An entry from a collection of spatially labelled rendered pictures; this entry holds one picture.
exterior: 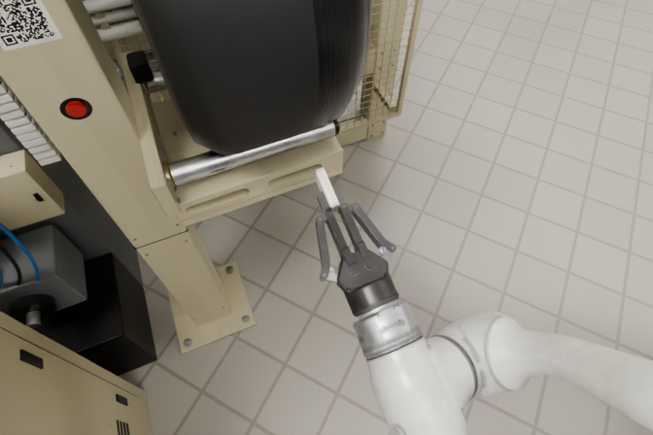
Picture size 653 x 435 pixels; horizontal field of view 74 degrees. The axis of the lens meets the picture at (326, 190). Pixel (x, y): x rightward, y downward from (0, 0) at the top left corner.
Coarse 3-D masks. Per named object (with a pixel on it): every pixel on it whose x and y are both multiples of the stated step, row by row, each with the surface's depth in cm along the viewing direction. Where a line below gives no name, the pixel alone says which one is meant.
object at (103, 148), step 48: (48, 0) 56; (0, 48) 58; (48, 48) 61; (96, 48) 67; (48, 96) 66; (96, 96) 69; (96, 144) 76; (96, 192) 85; (144, 192) 91; (144, 240) 103; (192, 240) 112; (192, 288) 131
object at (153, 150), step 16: (128, 80) 90; (144, 96) 88; (144, 112) 85; (144, 128) 82; (144, 144) 80; (160, 144) 88; (144, 160) 78; (160, 160) 78; (160, 176) 76; (160, 192) 76; (176, 208) 81
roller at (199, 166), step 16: (320, 128) 86; (336, 128) 88; (272, 144) 84; (288, 144) 85; (304, 144) 87; (192, 160) 81; (208, 160) 81; (224, 160) 82; (240, 160) 83; (256, 160) 85; (176, 176) 80; (192, 176) 81
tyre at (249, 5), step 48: (144, 0) 48; (192, 0) 47; (240, 0) 48; (288, 0) 50; (336, 0) 52; (192, 48) 50; (240, 48) 51; (288, 48) 53; (336, 48) 56; (192, 96) 55; (240, 96) 56; (288, 96) 59; (336, 96) 64; (240, 144) 66
